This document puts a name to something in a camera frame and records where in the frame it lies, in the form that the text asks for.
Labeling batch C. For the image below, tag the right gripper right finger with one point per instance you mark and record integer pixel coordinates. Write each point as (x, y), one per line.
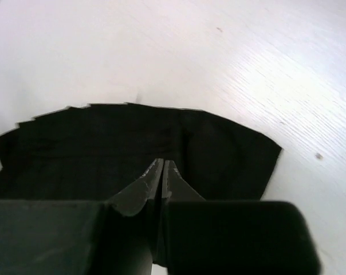
(175, 188)

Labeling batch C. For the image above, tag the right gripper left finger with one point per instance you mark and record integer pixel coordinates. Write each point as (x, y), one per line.
(130, 201)

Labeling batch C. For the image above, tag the black pleated skirt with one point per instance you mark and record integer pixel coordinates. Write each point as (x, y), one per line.
(58, 170)

